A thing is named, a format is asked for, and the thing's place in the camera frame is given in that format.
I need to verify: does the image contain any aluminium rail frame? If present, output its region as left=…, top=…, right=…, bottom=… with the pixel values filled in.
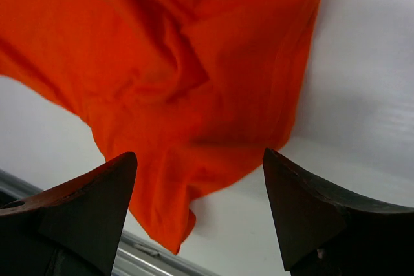
left=1, top=171, right=215, bottom=276

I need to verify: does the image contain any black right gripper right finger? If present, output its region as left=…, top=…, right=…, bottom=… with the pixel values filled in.
left=263, top=149, right=413, bottom=275

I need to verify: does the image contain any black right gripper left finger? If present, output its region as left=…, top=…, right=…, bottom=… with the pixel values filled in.
left=1, top=152, right=137, bottom=275

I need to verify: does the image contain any orange t shirt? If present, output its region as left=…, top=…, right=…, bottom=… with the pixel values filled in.
left=1, top=0, right=320, bottom=253

